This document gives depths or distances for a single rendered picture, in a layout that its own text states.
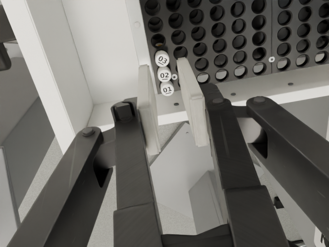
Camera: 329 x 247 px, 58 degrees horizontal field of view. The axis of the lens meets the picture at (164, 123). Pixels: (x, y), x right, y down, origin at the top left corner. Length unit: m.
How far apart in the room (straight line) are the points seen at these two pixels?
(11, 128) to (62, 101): 0.50
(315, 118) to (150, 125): 0.42
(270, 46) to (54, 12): 0.20
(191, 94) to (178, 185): 1.35
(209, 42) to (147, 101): 0.14
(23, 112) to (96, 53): 0.50
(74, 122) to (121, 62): 0.10
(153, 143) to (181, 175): 1.30
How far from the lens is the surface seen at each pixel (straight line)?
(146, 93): 0.16
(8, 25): 0.28
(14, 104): 0.88
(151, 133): 0.15
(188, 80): 0.17
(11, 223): 0.61
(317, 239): 0.61
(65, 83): 0.29
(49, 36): 0.28
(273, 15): 0.29
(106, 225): 1.73
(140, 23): 0.32
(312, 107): 0.54
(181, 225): 1.74
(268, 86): 0.34
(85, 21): 0.34
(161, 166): 1.42
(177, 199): 1.55
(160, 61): 0.27
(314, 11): 0.31
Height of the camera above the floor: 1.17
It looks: 61 degrees down
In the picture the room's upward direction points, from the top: 172 degrees clockwise
